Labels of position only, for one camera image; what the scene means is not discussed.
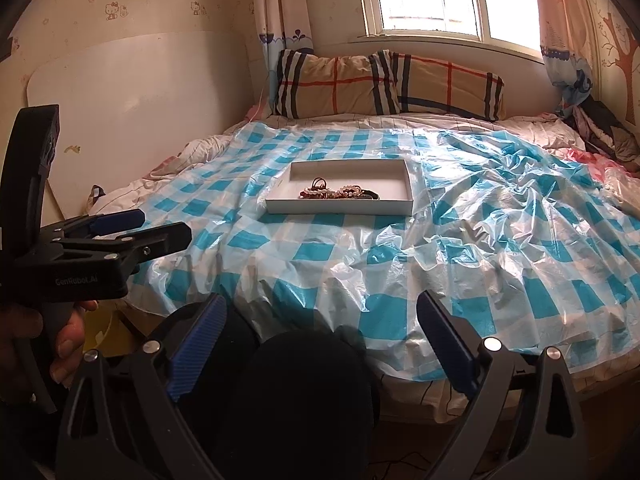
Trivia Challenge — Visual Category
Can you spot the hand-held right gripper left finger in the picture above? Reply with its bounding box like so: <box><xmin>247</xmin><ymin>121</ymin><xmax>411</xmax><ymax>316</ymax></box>
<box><xmin>56</xmin><ymin>292</ymin><xmax>228</xmax><ymax>480</ymax></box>

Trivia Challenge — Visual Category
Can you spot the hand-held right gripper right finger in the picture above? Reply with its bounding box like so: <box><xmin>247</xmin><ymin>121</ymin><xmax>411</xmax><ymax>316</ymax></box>
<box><xmin>416</xmin><ymin>290</ymin><xmax>587</xmax><ymax>480</ymax></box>

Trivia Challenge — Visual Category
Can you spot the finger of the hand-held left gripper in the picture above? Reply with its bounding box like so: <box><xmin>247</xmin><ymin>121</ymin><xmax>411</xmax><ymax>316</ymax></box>
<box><xmin>60</xmin><ymin>221</ymin><xmax>193</xmax><ymax>275</ymax></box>
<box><xmin>50</xmin><ymin>210</ymin><xmax>147</xmax><ymax>242</ymax></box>

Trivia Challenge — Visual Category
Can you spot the white cardboard box tray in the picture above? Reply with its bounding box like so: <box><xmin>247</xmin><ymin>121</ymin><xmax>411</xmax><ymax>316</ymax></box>
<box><xmin>265</xmin><ymin>160</ymin><xmax>415</xmax><ymax>216</ymax></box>

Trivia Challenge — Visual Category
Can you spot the person's left hand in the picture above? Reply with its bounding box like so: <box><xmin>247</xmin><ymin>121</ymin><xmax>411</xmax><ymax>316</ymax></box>
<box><xmin>0</xmin><ymin>300</ymin><xmax>101</xmax><ymax>406</ymax></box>

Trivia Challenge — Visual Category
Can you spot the blue checkered plastic sheet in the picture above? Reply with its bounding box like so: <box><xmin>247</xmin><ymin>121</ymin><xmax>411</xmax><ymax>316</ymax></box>
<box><xmin>125</xmin><ymin>120</ymin><xmax>640</xmax><ymax>383</ymax></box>

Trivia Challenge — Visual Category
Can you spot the yellow plastic item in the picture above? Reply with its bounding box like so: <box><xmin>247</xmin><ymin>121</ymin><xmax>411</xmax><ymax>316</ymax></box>
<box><xmin>82</xmin><ymin>309</ymin><xmax>132</xmax><ymax>357</ymax></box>

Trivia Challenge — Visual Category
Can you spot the white board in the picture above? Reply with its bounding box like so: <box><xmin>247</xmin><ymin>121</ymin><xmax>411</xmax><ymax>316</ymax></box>
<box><xmin>25</xmin><ymin>30</ymin><xmax>262</xmax><ymax>241</ymax></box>

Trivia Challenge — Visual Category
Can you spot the dark cloth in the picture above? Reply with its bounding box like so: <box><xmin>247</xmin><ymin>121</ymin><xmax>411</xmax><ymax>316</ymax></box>
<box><xmin>185</xmin><ymin>300</ymin><xmax>382</xmax><ymax>480</ymax></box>

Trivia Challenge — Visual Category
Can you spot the plaid pillow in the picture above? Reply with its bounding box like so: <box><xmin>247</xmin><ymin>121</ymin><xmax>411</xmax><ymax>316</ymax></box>
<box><xmin>274</xmin><ymin>49</ymin><xmax>402</xmax><ymax>120</ymax></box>
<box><xmin>370</xmin><ymin>50</ymin><xmax>506</xmax><ymax>122</ymax></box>

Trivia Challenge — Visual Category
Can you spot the pile of clothes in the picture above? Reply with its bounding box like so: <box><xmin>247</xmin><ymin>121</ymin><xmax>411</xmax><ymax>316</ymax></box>
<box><xmin>554</xmin><ymin>92</ymin><xmax>640</xmax><ymax>167</ymax></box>

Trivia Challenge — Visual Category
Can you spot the printed curtain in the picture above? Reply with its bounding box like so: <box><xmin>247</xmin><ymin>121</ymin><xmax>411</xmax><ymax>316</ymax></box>
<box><xmin>252</xmin><ymin>0</ymin><xmax>317</xmax><ymax>57</ymax></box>
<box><xmin>527</xmin><ymin>0</ymin><xmax>603</xmax><ymax>111</ymax></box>

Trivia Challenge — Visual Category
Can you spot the window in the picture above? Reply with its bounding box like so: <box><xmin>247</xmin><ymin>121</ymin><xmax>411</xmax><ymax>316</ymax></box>
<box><xmin>354</xmin><ymin>0</ymin><xmax>547</xmax><ymax>63</ymax></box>

